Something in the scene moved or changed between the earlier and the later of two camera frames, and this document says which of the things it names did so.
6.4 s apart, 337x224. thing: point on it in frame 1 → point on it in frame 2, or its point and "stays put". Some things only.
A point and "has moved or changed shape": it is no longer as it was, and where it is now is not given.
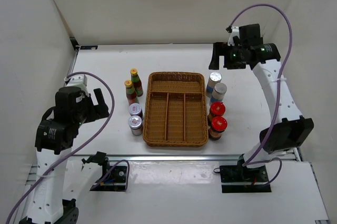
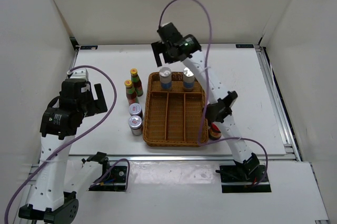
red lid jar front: (218, 125) stays put
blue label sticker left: (89, 47) stays put
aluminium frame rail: (114, 157) stays put
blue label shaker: (215, 78) has moved or changed shape
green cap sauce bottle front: (131, 95) stays put
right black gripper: (218, 49) → (159, 48)
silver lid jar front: (135, 124) stays put
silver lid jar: (135, 109) stays put
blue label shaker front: (219, 91) has moved or changed shape
